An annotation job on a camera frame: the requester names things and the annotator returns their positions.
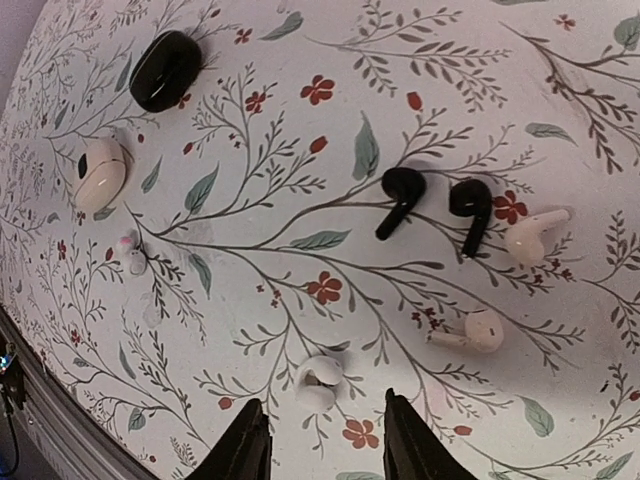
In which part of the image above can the cream stem earbud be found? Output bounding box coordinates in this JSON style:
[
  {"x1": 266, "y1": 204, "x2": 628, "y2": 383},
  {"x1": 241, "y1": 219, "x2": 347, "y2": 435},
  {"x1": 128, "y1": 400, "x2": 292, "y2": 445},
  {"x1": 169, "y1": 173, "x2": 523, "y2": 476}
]
[{"x1": 504, "y1": 208, "x2": 572, "y2": 266}]

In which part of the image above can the black earbud left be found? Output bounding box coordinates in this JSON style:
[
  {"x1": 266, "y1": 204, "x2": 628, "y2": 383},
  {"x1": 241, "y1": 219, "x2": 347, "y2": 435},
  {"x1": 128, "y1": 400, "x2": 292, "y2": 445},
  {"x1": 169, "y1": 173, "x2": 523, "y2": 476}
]
[{"x1": 375, "y1": 167, "x2": 427, "y2": 241}]

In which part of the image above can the white clip earbud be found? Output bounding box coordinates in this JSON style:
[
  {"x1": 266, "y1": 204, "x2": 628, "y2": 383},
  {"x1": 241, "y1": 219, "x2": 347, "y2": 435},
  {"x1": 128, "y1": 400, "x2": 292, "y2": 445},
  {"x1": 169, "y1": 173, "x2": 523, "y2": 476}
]
[{"x1": 294, "y1": 355, "x2": 344, "y2": 414}]

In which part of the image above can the black earbud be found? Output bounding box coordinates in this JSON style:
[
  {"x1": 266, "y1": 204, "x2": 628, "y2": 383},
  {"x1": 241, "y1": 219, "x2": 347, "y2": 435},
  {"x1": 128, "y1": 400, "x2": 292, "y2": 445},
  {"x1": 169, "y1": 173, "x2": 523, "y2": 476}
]
[
  {"x1": 449, "y1": 179, "x2": 493, "y2": 258},
  {"x1": 375, "y1": 167, "x2": 427, "y2": 241}
]

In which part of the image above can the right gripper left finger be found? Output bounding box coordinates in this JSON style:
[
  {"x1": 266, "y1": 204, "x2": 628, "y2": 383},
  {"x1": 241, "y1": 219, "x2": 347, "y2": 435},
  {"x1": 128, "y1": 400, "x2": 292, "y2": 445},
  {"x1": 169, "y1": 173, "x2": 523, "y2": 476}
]
[{"x1": 187, "y1": 399, "x2": 272, "y2": 480}]

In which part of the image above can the floral table cloth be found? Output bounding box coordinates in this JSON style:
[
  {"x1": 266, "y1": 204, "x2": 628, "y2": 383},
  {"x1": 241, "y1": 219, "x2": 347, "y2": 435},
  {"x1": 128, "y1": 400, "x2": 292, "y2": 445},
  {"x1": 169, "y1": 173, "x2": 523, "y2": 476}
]
[{"x1": 1, "y1": 1, "x2": 639, "y2": 479}]

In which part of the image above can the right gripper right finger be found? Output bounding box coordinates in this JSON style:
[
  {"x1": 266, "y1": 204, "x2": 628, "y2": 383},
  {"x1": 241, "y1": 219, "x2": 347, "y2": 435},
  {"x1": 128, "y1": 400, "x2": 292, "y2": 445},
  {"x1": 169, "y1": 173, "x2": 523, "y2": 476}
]
[{"x1": 383, "y1": 389, "x2": 475, "y2": 480}]

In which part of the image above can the black earbud right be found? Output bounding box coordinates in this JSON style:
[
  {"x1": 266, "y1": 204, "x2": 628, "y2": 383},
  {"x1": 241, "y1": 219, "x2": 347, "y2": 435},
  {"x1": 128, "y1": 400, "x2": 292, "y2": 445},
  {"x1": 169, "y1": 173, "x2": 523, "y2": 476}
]
[{"x1": 449, "y1": 179, "x2": 493, "y2": 258}]

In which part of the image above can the aluminium front rail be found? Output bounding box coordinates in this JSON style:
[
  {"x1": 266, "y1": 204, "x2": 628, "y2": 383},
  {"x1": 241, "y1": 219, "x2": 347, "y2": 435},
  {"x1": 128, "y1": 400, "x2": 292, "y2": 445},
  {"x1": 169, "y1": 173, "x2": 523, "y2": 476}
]
[{"x1": 1, "y1": 312, "x2": 155, "y2": 479}]

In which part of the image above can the black earbud case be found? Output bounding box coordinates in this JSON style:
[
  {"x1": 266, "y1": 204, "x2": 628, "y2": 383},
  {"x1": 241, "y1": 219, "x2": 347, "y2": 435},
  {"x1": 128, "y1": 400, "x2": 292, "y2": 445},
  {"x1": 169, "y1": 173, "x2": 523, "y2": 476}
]
[{"x1": 129, "y1": 30, "x2": 203, "y2": 113}]

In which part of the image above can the cream earbud case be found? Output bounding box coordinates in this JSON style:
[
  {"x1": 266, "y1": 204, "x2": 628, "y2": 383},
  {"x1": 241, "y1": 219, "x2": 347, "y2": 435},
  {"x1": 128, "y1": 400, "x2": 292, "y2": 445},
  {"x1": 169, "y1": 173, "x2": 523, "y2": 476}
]
[{"x1": 73, "y1": 137, "x2": 130, "y2": 213}]

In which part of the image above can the small white bunny earbud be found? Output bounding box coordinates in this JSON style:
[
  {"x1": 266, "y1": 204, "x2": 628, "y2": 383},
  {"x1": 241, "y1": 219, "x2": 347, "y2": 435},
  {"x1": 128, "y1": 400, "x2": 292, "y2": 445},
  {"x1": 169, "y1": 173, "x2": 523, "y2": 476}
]
[{"x1": 116, "y1": 232, "x2": 147, "y2": 277}]

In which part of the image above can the white stem earbud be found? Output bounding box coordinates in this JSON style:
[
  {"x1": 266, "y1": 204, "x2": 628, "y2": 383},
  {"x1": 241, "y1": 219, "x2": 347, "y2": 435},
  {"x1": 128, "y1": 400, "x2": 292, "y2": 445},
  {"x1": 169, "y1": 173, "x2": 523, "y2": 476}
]
[{"x1": 425, "y1": 309, "x2": 505, "y2": 354}]

